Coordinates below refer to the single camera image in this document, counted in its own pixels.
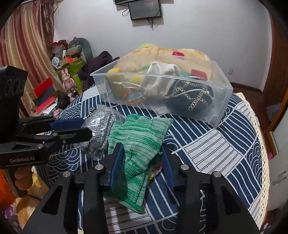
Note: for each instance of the pink rabbit figure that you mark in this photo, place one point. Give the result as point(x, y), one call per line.
point(67, 81)

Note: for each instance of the cream lace bed sheet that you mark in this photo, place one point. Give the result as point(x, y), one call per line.
point(264, 171)

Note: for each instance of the colourful printed cloth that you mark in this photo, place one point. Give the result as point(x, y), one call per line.
point(155, 169)

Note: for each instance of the blue patterned bedcover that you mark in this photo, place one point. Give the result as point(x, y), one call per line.
point(213, 157)

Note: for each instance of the wooden door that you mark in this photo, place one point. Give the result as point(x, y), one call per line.
point(279, 67)

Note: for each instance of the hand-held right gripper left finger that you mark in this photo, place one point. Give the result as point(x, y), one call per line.
point(117, 167)

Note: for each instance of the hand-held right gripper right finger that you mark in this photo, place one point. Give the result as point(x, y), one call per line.
point(168, 167)

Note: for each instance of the white cabinet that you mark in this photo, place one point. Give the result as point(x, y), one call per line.
point(279, 175)

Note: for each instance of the person's left hand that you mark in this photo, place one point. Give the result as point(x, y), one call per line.
point(22, 180)

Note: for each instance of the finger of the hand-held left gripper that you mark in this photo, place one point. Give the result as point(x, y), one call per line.
point(67, 123)
point(76, 135)

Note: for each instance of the white cloth pouch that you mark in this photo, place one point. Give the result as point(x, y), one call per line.
point(157, 78)

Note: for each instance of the dark purple cloth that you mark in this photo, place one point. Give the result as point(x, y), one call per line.
point(99, 65)

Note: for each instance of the clear plastic storage box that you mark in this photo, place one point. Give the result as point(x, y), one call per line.
point(216, 96)

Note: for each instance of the black gold patterned pouch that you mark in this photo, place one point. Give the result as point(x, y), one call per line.
point(191, 100)

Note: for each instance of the green knit glove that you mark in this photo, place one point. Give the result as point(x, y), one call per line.
point(137, 137)

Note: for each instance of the wall-mounted black monitor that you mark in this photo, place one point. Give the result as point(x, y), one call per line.
point(145, 9)

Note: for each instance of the green toy blaster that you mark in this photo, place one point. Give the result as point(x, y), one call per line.
point(75, 67)

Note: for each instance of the green cloth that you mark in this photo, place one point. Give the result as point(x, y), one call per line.
point(185, 74)

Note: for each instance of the yellow plush toy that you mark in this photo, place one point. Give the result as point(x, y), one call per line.
point(135, 77)

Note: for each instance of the stack of red boxes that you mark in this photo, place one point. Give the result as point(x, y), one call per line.
point(43, 94)

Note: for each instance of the grey-green plush toy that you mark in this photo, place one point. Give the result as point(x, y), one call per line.
point(82, 46)

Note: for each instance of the silver glitter pouch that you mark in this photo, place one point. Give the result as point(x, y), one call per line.
point(99, 128)

